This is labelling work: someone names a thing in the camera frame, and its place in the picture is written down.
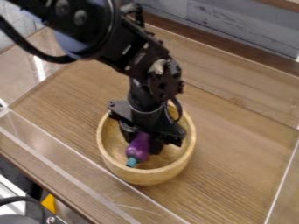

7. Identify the purple toy eggplant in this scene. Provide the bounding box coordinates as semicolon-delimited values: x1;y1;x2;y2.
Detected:
125;131;150;167

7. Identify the brown wooden bowl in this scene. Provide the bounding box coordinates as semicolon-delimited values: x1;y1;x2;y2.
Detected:
96;111;196;186

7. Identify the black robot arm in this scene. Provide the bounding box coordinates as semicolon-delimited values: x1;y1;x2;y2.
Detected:
0;0;185;154

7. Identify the yellow black device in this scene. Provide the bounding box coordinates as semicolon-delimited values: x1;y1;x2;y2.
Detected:
22;192;69;224

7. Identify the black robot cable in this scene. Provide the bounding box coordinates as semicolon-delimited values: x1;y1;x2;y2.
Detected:
0;14;79;65

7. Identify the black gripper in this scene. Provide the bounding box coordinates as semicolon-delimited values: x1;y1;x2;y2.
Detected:
106;97;188;156

